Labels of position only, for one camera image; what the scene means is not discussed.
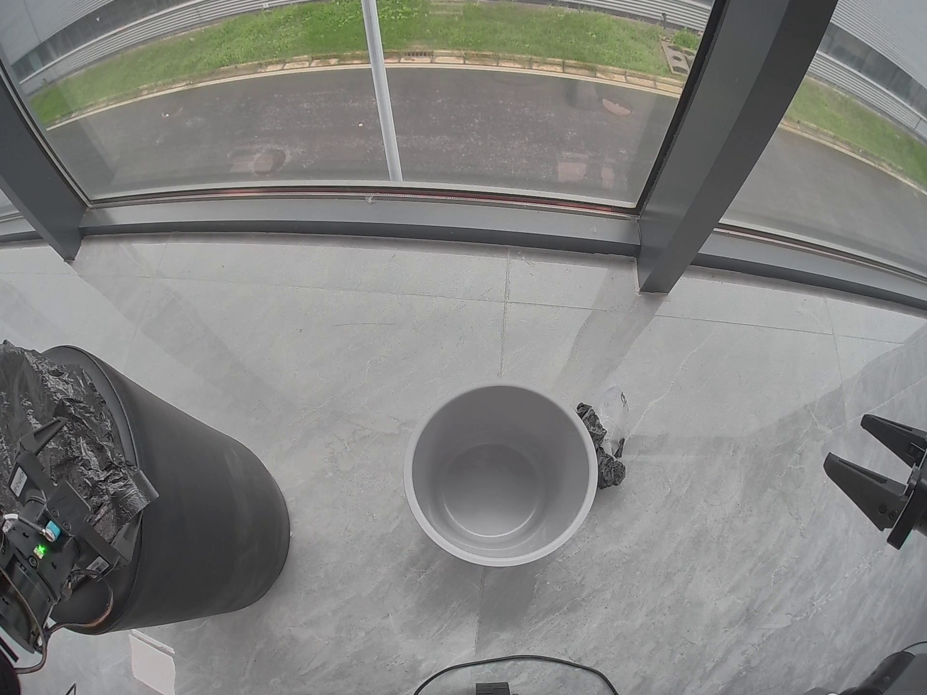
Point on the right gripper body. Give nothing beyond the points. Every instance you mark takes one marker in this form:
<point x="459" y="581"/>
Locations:
<point x="914" y="504"/>

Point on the crumpled black plastic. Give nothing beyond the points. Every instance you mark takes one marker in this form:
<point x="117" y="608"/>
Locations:
<point x="608" y="471"/>

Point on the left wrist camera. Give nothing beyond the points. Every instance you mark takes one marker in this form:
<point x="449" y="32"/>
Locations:
<point x="43" y="547"/>

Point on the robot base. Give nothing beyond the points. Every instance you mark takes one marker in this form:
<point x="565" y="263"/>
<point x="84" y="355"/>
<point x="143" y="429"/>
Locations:
<point x="492" y="689"/>

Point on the white trash bin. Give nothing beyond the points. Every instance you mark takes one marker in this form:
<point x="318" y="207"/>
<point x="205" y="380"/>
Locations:
<point x="500" y="460"/>

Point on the clear plastic wrapper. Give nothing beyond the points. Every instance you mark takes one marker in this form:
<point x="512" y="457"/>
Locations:
<point x="614" y="406"/>

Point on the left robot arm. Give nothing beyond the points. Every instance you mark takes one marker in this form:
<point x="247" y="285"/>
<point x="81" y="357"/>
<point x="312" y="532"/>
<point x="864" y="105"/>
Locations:
<point x="22" y="605"/>

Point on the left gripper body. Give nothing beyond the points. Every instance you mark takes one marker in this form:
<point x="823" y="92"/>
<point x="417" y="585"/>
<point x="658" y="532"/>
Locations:
<point x="87" y="525"/>

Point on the window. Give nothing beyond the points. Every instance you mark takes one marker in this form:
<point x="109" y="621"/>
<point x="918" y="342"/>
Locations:
<point x="695" y="171"/>

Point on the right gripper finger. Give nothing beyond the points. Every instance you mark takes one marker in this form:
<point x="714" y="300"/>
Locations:
<point x="873" y="493"/>
<point x="902" y="442"/>

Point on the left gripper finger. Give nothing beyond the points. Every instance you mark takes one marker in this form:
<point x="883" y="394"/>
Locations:
<point x="134" y="500"/>
<point x="45" y="442"/>

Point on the black plastic bag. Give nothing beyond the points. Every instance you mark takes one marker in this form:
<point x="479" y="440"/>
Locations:
<point x="80" y="431"/>

